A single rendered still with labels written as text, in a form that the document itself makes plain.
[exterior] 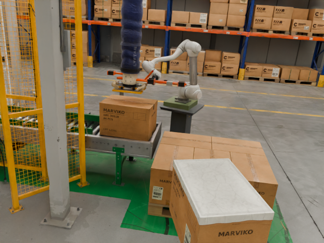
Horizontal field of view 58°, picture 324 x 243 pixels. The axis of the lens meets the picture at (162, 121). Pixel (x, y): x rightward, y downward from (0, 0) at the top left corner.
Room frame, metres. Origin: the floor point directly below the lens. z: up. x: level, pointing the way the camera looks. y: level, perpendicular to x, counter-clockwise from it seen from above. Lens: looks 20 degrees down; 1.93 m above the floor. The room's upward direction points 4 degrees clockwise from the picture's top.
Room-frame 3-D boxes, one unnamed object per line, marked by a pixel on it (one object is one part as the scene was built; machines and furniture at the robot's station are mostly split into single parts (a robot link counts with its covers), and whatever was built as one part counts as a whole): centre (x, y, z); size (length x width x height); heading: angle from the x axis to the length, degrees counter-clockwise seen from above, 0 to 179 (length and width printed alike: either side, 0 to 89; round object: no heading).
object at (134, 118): (3.33, 0.40, 0.75); 0.60 x 0.40 x 0.40; 80
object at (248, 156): (2.91, -0.58, 0.34); 1.20 x 1.00 x 0.40; 83
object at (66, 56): (2.47, 0.90, 1.62); 0.20 x 0.05 x 0.30; 83
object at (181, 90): (3.97, -0.28, 0.98); 0.18 x 0.16 x 0.22; 39
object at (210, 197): (1.52, -0.35, 0.82); 0.60 x 0.40 x 0.40; 12
